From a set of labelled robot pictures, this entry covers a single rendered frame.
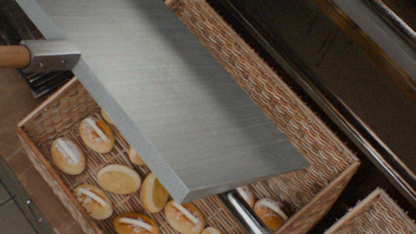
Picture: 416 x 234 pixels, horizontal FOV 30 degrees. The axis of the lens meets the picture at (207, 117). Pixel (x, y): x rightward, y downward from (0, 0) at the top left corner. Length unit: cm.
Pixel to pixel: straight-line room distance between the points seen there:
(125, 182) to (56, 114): 22
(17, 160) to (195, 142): 76
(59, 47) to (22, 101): 82
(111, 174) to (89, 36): 55
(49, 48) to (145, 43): 27
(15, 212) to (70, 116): 69
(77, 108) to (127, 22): 50
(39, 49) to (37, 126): 69
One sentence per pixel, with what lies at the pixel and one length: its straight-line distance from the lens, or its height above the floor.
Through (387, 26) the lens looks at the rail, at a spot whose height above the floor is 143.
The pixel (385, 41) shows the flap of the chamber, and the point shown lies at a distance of 101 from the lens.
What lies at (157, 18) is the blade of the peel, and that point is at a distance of 143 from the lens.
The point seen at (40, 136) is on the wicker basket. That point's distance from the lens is 181.
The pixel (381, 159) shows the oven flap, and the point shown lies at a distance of 145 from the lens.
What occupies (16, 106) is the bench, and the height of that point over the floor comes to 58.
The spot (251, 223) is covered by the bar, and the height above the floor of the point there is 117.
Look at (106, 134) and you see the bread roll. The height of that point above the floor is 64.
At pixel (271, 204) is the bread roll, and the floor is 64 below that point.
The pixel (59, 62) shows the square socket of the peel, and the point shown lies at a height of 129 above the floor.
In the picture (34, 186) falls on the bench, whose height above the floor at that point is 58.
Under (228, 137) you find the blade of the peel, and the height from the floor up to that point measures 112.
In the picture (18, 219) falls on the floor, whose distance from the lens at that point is 244.
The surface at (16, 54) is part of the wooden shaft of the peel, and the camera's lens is 107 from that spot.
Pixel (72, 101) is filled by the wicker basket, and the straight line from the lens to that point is 178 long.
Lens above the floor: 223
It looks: 62 degrees down
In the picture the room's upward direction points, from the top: 2 degrees clockwise
